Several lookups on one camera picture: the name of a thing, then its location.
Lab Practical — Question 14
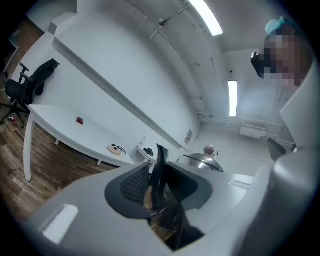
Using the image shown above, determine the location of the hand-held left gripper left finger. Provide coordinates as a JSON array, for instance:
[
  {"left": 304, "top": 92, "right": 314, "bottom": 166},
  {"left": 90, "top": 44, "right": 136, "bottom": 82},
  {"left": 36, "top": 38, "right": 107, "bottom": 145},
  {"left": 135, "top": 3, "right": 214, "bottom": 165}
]
[{"left": 24, "top": 161, "right": 176, "bottom": 256}]

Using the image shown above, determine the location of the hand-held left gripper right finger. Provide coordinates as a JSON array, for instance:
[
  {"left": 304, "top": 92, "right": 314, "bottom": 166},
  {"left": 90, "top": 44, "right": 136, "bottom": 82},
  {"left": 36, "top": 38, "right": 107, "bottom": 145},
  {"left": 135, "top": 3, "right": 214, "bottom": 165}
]
[{"left": 165, "top": 161, "right": 256, "bottom": 236}]

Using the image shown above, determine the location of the round tan kettle base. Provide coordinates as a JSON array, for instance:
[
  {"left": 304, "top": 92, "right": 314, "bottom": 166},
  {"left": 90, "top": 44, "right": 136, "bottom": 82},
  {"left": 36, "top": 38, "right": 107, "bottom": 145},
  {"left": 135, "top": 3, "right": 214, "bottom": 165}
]
[{"left": 106, "top": 143, "right": 128, "bottom": 156}]

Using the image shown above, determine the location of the dark monitor screen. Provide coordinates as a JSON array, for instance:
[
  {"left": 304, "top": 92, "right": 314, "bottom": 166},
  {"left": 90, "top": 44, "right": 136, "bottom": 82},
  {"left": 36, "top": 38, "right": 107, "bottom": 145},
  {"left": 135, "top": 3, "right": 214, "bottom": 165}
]
[{"left": 265, "top": 136, "right": 287, "bottom": 162}]

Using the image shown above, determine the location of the small white side table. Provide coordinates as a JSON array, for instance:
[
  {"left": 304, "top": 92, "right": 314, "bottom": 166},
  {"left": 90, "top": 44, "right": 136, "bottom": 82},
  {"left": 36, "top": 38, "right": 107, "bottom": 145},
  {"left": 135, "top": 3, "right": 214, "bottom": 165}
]
[{"left": 136, "top": 144, "right": 159, "bottom": 165}]

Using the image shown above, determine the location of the short ceiling light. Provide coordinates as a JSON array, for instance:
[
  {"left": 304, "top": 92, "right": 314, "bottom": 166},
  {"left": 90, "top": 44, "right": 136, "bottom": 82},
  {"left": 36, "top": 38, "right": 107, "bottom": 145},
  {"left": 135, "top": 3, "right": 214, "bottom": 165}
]
[{"left": 227, "top": 79, "right": 238, "bottom": 118}]

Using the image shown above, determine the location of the long white desk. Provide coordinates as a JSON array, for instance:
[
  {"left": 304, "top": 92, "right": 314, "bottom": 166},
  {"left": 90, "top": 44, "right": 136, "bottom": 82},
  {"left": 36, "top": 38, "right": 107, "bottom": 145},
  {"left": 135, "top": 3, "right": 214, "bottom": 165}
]
[{"left": 23, "top": 103, "right": 136, "bottom": 183}]

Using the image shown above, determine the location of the person's white garment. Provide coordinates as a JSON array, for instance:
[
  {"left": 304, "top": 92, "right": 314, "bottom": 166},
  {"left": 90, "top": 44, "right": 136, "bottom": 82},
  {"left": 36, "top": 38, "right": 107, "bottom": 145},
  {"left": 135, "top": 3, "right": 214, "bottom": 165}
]
[{"left": 279, "top": 61, "right": 320, "bottom": 151}]

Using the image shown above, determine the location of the black office chair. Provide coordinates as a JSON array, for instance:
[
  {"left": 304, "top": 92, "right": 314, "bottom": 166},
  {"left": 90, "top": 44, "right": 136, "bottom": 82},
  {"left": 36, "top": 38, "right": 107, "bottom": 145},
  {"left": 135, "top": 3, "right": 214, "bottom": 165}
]
[{"left": 0, "top": 58, "right": 61, "bottom": 129}]

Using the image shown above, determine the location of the person's head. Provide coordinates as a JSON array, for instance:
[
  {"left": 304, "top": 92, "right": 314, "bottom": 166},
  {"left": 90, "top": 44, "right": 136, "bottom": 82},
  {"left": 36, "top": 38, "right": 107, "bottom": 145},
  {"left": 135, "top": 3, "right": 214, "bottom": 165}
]
[{"left": 263, "top": 23, "right": 315, "bottom": 87}]

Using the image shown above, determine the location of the long ceiling light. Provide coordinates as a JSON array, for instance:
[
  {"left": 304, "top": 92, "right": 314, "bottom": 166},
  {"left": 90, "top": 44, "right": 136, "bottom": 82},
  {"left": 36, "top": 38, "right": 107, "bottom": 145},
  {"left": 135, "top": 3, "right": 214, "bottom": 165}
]
[{"left": 187, "top": 0, "right": 224, "bottom": 37}]

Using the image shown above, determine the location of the blue hair cap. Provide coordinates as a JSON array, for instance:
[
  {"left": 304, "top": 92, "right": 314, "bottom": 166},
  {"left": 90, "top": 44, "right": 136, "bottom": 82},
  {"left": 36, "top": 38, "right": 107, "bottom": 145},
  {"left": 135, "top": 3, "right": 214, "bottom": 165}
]
[{"left": 264, "top": 16, "right": 299, "bottom": 36}]

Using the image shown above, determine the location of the white ceiling conduit pipe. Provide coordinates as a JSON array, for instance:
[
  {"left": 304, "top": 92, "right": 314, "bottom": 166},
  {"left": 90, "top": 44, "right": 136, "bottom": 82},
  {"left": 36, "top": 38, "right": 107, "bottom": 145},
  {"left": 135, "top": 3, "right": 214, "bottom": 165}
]
[{"left": 147, "top": 4, "right": 192, "bottom": 41}]

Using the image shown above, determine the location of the wall notice sheet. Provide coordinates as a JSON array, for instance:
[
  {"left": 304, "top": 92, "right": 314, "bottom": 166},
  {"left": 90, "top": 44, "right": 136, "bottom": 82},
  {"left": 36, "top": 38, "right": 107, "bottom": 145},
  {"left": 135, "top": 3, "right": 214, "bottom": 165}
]
[{"left": 184, "top": 129, "right": 194, "bottom": 146}]

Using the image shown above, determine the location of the white wall air conditioner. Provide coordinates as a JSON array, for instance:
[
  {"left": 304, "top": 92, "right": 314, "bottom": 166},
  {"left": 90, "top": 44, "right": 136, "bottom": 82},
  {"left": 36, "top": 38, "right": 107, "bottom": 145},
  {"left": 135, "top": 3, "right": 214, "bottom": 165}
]
[{"left": 239, "top": 123, "right": 269, "bottom": 139}]

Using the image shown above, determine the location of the black head camera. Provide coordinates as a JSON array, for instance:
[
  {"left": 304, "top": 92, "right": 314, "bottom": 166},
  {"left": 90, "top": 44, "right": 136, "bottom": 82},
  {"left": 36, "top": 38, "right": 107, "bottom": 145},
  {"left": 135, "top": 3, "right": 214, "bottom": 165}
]
[{"left": 250, "top": 51, "right": 267, "bottom": 79}]

